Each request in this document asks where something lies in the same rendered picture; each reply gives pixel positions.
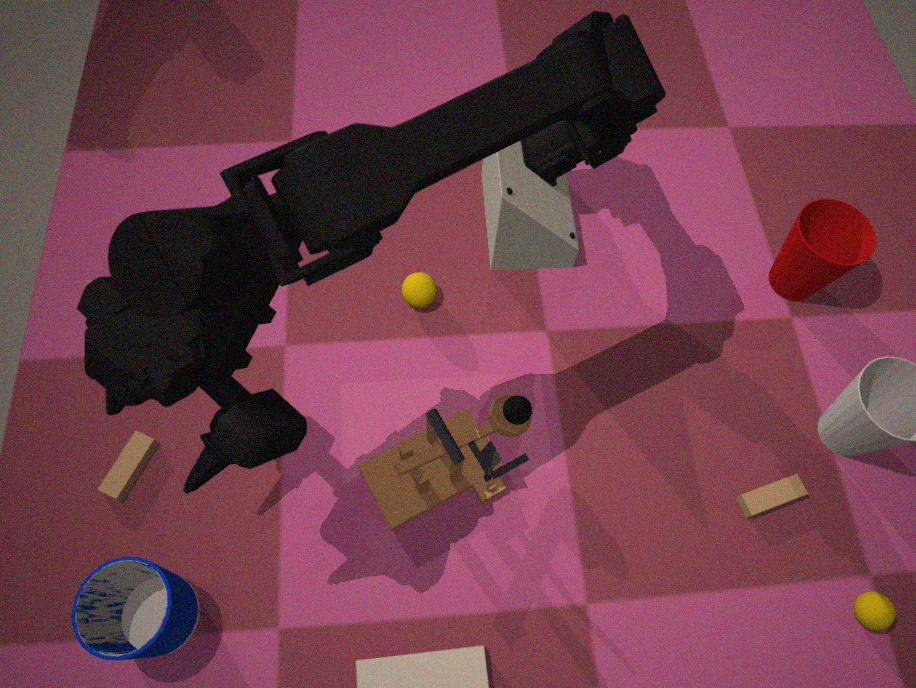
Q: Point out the blue mug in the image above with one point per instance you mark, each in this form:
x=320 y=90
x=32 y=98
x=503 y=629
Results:
x=130 y=608

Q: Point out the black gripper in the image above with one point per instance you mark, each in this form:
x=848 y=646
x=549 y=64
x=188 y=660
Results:
x=249 y=429

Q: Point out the red cup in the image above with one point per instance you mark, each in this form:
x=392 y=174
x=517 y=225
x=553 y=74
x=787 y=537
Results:
x=829 y=238

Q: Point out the black ball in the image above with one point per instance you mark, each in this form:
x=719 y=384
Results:
x=517 y=410

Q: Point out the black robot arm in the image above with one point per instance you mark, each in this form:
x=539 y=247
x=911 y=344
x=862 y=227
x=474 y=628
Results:
x=583 y=94

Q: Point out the yellow ball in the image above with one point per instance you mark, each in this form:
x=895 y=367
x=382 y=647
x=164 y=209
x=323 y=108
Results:
x=419 y=289
x=875 y=611

